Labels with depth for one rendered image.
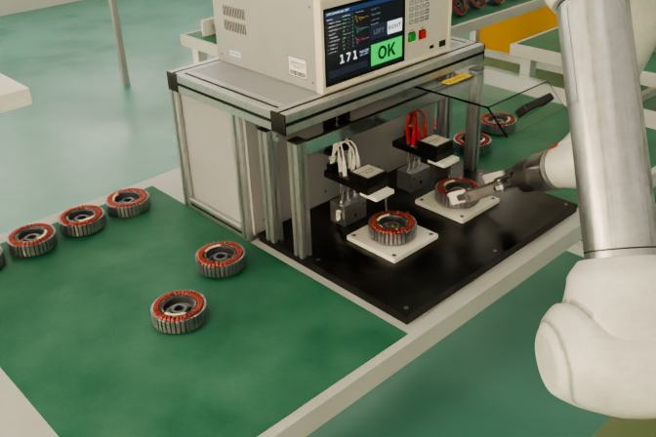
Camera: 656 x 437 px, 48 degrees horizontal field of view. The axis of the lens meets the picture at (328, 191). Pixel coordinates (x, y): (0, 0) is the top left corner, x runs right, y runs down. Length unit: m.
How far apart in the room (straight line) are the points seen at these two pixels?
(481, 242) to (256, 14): 0.73
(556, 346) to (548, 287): 1.99
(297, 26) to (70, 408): 0.88
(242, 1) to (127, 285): 0.69
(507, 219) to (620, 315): 0.86
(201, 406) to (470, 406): 1.25
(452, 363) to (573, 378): 1.59
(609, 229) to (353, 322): 0.63
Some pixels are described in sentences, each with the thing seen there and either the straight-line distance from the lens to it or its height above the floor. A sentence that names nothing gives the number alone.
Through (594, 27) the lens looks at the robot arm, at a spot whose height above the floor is 1.38.
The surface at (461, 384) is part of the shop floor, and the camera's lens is 2.51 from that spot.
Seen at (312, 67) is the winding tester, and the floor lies 1.17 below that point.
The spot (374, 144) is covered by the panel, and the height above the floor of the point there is 0.87.
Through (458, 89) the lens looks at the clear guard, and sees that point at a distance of 1.80.
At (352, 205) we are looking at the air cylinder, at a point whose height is 0.82.
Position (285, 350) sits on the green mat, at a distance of 1.45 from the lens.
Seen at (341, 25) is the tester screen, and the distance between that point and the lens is 1.62.
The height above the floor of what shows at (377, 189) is 0.89.
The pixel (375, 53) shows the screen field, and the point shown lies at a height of 1.17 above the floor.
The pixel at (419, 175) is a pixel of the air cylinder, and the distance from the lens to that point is 1.94.
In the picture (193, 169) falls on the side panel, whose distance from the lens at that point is 1.92.
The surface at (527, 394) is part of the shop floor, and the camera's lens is 2.51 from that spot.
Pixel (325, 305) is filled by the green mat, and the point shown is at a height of 0.75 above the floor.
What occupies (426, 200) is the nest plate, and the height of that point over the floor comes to 0.78.
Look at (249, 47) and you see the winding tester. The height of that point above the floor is 1.17.
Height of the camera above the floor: 1.66
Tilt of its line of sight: 27 degrees down
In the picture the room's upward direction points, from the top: 2 degrees counter-clockwise
